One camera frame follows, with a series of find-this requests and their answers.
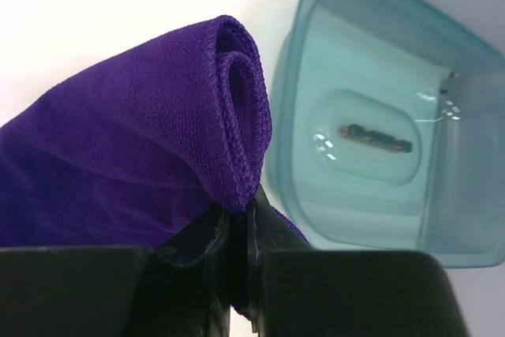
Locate purple towel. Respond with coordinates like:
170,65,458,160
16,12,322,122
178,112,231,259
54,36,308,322
0,14,312,320

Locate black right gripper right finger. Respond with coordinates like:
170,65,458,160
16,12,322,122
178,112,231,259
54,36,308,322
247,190,468,337

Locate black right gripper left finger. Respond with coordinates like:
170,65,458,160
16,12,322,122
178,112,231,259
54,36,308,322
1,210,230,336

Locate teal translucent plastic bin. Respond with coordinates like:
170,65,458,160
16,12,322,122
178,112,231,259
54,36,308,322
267,0,504,268

